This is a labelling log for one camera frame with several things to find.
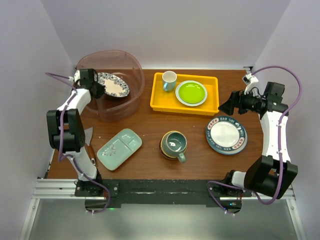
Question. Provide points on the mint green divided dish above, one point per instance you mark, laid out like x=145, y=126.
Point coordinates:
x=117, y=150

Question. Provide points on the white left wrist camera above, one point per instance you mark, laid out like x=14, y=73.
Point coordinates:
x=76, y=81

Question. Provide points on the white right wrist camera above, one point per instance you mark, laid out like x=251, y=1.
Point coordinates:
x=250, y=81

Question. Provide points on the teal rim lettered plate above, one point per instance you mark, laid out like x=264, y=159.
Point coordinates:
x=226, y=135

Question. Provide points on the blue floral pattern plate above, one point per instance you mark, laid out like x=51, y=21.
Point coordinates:
x=113, y=85

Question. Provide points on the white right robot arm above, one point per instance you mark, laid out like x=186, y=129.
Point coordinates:
x=272, y=173

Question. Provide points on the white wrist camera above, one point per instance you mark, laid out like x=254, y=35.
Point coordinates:
x=250, y=81
x=76, y=81

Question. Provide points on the light blue ceramic mug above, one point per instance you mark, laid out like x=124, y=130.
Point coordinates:
x=169, y=79

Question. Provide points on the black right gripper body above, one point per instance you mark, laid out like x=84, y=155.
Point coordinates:
x=251, y=103

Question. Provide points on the lime green small plate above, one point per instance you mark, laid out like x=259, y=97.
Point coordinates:
x=191, y=92

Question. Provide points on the wooden handled metal scraper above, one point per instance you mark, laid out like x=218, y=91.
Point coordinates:
x=90, y=151

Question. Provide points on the teal glazed mug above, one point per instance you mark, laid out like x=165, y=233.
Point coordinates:
x=177, y=140

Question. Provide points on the aluminium frame rail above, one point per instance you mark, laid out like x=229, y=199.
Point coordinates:
x=56, y=213

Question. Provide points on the transparent pink plastic bin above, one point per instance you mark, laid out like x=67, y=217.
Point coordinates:
x=123, y=65

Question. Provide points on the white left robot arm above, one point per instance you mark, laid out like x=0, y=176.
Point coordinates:
x=66, y=132

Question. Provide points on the white scalloped plate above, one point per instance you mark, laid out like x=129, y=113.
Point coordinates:
x=187, y=104

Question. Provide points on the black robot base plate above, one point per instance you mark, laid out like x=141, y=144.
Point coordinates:
x=160, y=192

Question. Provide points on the yellow plastic tray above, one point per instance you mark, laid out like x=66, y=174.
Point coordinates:
x=165, y=101

